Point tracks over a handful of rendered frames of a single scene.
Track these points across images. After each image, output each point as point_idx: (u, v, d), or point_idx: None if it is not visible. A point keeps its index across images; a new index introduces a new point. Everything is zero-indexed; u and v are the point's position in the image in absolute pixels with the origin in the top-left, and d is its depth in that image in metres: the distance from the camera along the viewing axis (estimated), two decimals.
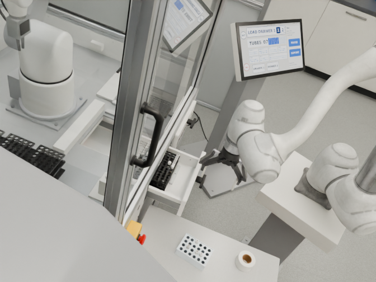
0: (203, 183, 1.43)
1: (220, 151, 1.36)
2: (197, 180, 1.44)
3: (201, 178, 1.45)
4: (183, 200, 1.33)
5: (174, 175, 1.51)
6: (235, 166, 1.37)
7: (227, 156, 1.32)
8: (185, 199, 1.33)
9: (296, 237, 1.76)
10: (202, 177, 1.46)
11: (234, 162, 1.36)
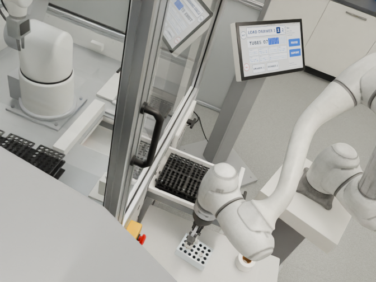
0: None
1: (194, 228, 1.18)
2: None
3: (243, 194, 1.44)
4: None
5: None
6: None
7: (212, 222, 1.17)
8: None
9: (296, 237, 1.76)
10: (243, 194, 1.45)
11: None
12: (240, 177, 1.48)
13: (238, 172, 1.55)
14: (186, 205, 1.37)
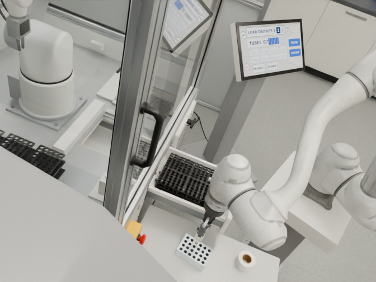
0: None
1: (206, 219, 1.19)
2: None
3: None
4: (228, 219, 1.32)
5: None
6: None
7: (223, 213, 1.18)
8: (230, 218, 1.32)
9: (296, 237, 1.76)
10: None
11: None
12: None
13: None
14: (186, 205, 1.37)
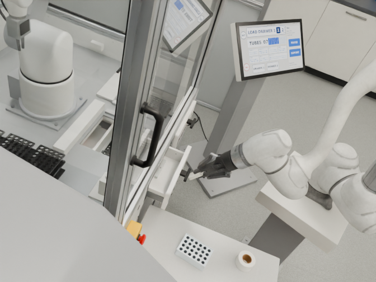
0: (187, 177, 1.44)
1: (217, 155, 1.34)
2: (182, 174, 1.44)
3: (186, 171, 1.46)
4: (167, 193, 1.34)
5: (160, 169, 1.51)
6: (219, 170, 1.37)
7: (227, 165, 1.30)
8: (168, 192, 1.34)
9: (296, 237, 1.76)
10: (187, 171, 1.46)
11: (226, 170, 1.35)
12: (185, 154, 1.50)
13: None
14: None
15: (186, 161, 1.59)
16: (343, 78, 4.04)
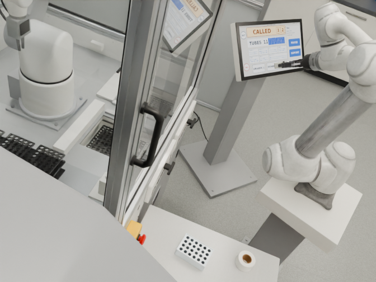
0: (171, 170, 1.44)
1: (297, 62, 1.71)
2: (165, 167, 1.44)
3: (170, 165, 1.46)
4: (149, 186, 1.34)
5: None
6: None
7: (309, 69, 1.70)
8: (151, 185, 1.34)
9: (296, 237, 1.76)
10: (171, 164, 1.46)
11: None
12: (169, 148, 1.50)
13: None
14: None
15: (171, 155, 1.59)
16: (343, 78, 4.04)
